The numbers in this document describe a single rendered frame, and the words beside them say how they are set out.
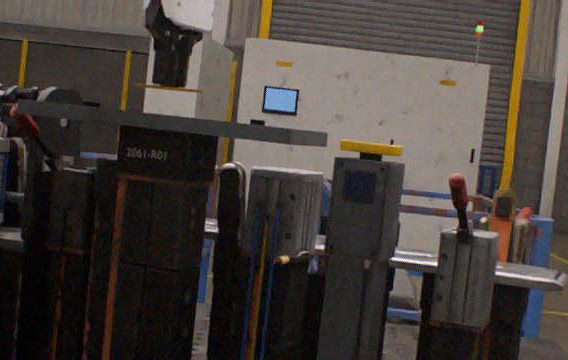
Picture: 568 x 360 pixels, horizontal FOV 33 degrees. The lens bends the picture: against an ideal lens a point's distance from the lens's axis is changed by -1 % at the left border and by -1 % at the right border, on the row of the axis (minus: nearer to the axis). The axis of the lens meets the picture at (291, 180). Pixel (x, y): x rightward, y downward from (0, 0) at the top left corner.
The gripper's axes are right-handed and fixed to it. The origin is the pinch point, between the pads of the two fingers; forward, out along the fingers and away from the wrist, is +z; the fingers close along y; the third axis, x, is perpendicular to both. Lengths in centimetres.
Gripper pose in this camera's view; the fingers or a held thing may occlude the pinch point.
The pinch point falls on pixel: (170, 69)
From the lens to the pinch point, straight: 123.2
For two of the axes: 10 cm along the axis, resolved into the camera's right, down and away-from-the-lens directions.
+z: -1.1, 9.9, 0.5
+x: -9.0, -1.2, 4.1
